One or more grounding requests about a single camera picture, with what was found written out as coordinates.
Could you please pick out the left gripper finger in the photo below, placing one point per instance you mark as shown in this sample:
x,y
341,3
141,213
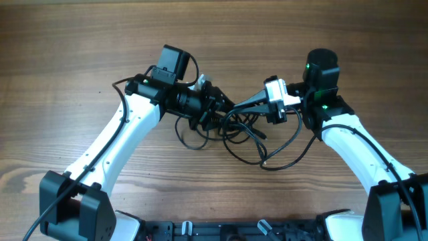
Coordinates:
x,y
208,120
222,102

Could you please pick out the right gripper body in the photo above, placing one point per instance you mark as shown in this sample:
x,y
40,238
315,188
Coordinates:
x,y
277,115

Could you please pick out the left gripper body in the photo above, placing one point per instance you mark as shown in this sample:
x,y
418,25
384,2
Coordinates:
x,y
192,102

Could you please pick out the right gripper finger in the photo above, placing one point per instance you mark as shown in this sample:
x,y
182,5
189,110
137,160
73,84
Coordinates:
x,y
256,109
257,98

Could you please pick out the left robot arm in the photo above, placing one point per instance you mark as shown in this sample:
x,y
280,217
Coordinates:
x,y
75,204

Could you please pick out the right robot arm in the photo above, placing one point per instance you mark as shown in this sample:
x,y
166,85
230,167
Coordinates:
x,y
396,207

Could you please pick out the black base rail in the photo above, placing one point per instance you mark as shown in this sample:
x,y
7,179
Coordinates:
x,y
288,230

